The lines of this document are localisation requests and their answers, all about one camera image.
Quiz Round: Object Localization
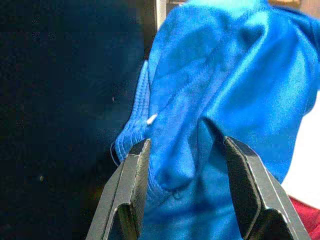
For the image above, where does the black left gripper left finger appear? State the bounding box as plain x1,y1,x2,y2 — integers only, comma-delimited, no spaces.
91,138,152,240

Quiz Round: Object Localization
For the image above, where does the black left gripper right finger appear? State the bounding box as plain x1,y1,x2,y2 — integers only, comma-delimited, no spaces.
223,136,313,240

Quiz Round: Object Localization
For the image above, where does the blue shirt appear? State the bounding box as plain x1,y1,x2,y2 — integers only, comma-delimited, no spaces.
109,0,320,240

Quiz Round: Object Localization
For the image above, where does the red cloth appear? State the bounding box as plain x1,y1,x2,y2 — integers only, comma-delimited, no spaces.
289,196,320,240

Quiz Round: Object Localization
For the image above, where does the white cloth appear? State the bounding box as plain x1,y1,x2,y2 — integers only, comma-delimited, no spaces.
279,99,320,204

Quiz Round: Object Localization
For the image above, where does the beige door frame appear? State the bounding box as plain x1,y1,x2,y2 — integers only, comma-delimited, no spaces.
143,0,168,63

